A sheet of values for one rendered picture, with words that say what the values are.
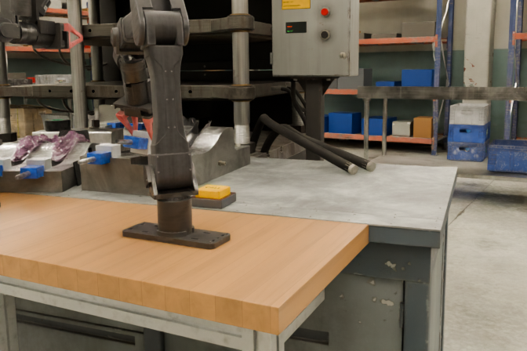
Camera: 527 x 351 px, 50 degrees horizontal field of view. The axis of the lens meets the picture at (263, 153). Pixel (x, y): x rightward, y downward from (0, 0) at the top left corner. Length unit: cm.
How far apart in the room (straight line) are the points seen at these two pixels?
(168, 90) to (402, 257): 57
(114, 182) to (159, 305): 64
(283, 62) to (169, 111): 116
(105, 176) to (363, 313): 70
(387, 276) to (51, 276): 65
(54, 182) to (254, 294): 83
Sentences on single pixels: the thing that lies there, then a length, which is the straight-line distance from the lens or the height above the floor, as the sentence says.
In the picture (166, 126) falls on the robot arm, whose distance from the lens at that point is 102.
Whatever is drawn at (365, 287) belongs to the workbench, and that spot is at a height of 64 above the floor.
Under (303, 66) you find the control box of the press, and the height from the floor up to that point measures 111.
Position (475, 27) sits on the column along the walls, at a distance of 758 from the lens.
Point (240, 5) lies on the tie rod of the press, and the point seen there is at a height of 133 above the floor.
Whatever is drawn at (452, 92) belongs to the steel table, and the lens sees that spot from 468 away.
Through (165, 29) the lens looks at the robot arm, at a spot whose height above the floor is 118.
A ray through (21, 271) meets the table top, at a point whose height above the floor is 77.
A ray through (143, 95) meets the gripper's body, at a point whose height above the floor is 104.
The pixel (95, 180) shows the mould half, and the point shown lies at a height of 83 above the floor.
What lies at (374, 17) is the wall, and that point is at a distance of 826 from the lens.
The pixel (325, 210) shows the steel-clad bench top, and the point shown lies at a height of 80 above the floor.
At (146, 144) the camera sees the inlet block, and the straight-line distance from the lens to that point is 138.
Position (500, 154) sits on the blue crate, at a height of 40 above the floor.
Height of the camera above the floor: 111
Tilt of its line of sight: 9 degrees down
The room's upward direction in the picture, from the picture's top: 1 degrees counter-clockwise
